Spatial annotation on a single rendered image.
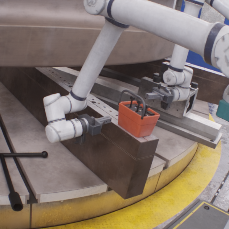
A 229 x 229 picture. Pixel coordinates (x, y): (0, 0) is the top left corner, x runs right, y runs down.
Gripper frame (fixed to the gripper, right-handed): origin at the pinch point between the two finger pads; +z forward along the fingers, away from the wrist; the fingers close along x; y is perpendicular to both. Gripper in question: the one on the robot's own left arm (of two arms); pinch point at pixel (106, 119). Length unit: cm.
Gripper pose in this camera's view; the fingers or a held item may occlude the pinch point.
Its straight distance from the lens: 176.8
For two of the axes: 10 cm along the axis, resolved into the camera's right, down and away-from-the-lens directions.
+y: 1.2, -8.9, -4.5
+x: -6.2, -4.2, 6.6
